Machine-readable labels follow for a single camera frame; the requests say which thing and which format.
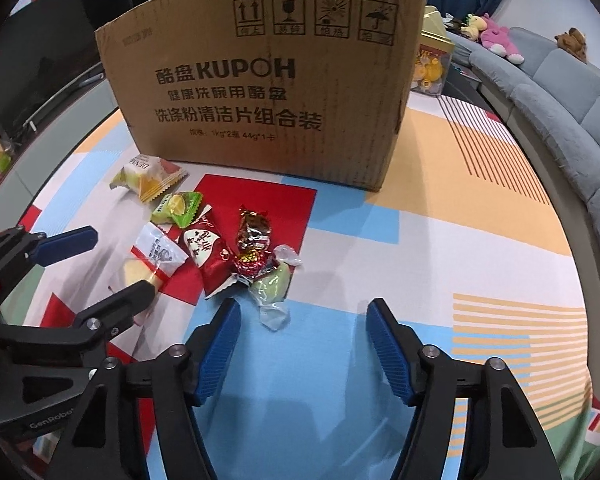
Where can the brown plush bear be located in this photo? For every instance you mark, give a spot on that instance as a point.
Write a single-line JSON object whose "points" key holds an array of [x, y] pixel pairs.
{"points": [[572, 42]]}

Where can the black television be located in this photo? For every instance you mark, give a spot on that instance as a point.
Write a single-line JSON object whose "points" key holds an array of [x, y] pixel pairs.
{"points": [[45, 60]]}

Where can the brown cardboard box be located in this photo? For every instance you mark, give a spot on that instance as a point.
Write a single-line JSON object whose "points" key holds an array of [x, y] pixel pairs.
{"points": [[260, 85]]}

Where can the grey sectional sofa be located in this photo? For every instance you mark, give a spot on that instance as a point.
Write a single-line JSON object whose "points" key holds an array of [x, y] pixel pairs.
{"points": [[555, 90]]}

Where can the red silver foil candy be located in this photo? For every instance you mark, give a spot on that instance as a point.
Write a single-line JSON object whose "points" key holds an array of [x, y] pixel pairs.
{"points": [[251, 264]]}

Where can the gold mountain shaped box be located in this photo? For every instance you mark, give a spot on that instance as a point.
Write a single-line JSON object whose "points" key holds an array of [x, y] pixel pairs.
{"points": [[432, 60]]}

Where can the yellow plush toy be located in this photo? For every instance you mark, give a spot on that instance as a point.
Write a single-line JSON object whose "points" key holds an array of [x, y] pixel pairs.
{"points": [[475, 24]]}

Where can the green durian candy packet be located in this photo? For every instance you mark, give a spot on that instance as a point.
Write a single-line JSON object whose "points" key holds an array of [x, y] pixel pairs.
{"points": [[175, 206]]}

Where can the pink plush toy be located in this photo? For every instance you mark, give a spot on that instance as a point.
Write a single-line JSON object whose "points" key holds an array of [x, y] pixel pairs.
{"points": [[500, 37]]}

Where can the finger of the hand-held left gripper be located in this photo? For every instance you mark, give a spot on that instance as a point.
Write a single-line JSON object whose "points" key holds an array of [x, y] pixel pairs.
{"points": [[115, 310], [65, 246]]}

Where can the pale green wrapped candy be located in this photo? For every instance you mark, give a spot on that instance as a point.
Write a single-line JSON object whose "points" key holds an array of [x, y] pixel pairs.
{"points": [[272, 285]]}

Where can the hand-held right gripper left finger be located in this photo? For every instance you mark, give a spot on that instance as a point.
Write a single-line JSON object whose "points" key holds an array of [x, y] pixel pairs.
{"points": [[220, 350]]}

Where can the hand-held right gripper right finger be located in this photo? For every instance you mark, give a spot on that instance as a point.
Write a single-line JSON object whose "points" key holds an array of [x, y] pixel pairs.
{"points": [[387, 350]]}

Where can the yellow green cake packet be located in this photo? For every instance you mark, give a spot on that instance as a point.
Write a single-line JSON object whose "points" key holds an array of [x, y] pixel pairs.
{"points": [[147, 177]]}

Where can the grey television cabinet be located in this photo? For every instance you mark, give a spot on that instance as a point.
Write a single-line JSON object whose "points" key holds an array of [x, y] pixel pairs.
{"points": [[65, 130]]}

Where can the colourful patchwork tablecloth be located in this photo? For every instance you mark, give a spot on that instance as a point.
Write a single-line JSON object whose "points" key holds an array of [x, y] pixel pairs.
{"points": [[455, 260]]}

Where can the dark brown foil candy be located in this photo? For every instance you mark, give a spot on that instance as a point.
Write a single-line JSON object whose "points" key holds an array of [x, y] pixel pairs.
{"points": [[254, 230]]}

